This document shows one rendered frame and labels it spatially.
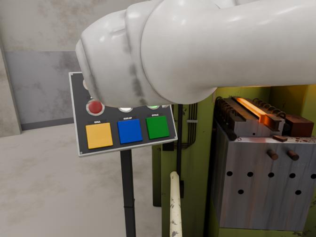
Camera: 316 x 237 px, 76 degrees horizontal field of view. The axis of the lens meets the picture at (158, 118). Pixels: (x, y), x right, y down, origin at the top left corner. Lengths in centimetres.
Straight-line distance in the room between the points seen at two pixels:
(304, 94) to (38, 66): 366
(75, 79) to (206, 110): 61
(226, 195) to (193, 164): 24
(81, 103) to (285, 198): 93
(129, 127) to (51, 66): 336
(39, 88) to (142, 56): 385
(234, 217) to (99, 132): 74
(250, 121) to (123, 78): 78
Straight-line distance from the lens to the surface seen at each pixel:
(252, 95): 143
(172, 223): 87
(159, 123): 71
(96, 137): 67
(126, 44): 20
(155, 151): 159
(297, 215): 118
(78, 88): 72
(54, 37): 398
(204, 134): 106
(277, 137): 96
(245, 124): 93
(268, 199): 107
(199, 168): 114
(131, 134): 68
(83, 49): 21
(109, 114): 69
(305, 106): 118
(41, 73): 398
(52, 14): 402
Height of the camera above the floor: 126
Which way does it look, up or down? 18 degrees down
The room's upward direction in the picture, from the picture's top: straight up
